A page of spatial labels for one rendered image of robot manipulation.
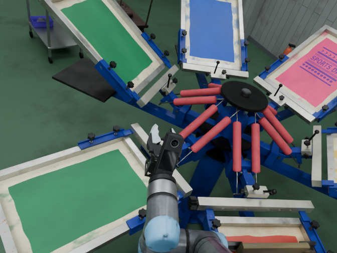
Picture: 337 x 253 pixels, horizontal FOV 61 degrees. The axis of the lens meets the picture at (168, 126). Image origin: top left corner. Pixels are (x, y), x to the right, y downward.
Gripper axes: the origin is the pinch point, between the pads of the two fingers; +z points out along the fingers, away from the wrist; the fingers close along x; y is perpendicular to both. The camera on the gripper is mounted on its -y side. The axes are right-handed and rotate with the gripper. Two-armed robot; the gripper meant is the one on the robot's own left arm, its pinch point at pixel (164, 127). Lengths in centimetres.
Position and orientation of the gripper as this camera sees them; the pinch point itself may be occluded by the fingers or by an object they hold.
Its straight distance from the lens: 85.5
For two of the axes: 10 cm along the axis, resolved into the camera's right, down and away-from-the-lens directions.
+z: -0.2, -6.7, 7.5
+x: 9.4, 2.4, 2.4
